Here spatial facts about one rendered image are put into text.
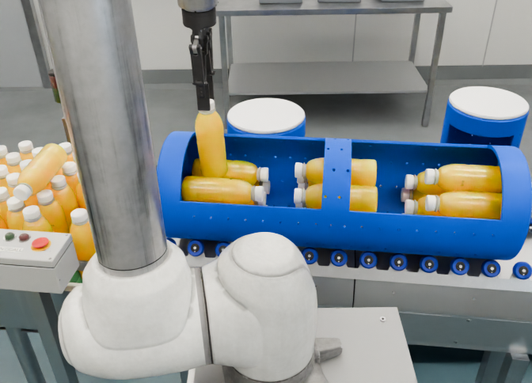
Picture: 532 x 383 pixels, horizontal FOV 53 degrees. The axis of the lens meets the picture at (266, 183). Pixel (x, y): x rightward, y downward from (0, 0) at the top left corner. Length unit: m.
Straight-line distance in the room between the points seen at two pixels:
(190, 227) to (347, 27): 3.62
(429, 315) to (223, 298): 0.80
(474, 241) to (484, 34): 3.86
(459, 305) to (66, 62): 1.14
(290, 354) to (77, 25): 0.56
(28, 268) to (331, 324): 0.68
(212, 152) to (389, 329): 0.60
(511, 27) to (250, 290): 4.55
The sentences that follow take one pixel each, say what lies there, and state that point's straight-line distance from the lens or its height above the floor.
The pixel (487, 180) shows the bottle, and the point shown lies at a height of 1.17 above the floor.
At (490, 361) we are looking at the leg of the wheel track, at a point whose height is 0.44.
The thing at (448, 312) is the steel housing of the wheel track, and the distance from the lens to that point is 1.49.
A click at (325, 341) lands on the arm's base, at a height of 1.11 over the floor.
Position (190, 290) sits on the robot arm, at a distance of 0.81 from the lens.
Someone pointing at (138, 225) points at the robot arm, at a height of 1.44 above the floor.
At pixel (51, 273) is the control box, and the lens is 1.30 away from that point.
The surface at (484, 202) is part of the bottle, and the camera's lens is 1.36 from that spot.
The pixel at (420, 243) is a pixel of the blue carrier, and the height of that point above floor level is 1.06.
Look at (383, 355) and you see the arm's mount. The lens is 1.04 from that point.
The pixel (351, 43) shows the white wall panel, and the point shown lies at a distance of 4.82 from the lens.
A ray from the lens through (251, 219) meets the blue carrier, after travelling 1.29.
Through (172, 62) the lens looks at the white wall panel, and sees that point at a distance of 4.90.
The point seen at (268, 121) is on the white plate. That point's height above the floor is 1.04.
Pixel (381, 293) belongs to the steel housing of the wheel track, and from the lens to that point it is 1.44.
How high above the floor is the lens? 1.87
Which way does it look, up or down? 33 degrees down
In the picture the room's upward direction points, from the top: 1 degrees counter-clockwise
